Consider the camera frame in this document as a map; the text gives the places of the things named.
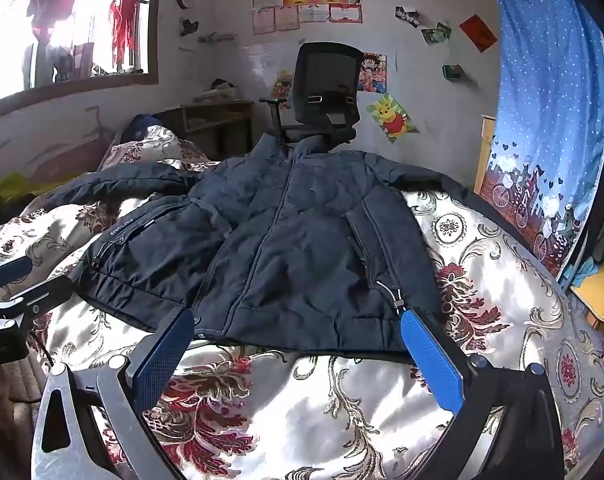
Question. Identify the group of wall certificates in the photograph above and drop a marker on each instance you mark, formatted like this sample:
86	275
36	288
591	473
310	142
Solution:
312	2

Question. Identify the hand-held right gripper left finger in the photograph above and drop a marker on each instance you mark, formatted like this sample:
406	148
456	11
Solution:
159	355

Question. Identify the wooden desk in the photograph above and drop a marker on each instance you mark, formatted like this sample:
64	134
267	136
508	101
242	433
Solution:
217	110

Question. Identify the black mesh office chair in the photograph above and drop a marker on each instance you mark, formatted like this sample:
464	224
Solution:
327	70

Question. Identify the dark navy padded jacket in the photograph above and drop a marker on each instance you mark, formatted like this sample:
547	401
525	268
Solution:
292	240

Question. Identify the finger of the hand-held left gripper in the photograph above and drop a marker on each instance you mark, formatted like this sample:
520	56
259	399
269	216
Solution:
7	270
47	290

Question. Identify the clutter on desk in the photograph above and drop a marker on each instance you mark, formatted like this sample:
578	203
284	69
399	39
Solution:
217	91

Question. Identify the colourful cartoon group poster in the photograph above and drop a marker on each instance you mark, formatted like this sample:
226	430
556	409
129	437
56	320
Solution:
282	84

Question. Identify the blue printed curtain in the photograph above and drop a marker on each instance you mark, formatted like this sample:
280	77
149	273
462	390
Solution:
547	85

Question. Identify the small green wall box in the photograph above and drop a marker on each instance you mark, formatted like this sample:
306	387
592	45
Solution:
452	72

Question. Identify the cluster of small photos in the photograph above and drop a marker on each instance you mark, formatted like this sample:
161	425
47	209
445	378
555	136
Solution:
407	16

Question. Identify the green picture card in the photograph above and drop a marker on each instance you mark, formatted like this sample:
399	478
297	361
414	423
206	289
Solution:
437	33

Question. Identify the yellow bear cartoon poster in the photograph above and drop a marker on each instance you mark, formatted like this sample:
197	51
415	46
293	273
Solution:
392	119

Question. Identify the red hanging cloth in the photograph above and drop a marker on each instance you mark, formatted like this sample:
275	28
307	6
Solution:
122	20

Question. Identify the anime character wall poster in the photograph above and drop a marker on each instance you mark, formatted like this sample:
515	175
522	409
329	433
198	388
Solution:
374	75

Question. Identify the floral satin quilt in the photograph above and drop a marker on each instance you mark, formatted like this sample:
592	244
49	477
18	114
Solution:
332	410

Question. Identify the blue pillow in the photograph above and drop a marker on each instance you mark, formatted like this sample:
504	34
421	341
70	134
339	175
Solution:
139	129

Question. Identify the red paper envelope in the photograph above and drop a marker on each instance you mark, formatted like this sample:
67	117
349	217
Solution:
478	33

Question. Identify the wood-framed window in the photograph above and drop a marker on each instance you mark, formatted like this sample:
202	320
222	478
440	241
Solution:
32	60

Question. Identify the black wall hook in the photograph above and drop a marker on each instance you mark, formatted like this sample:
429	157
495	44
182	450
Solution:
188	26

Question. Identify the dark hanging clothes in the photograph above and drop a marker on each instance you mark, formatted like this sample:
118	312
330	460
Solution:
52	7

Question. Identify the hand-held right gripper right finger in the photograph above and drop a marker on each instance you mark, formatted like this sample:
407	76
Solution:
429	360

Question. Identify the yellow cloth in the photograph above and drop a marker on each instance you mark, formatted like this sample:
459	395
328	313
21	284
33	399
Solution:
17	184

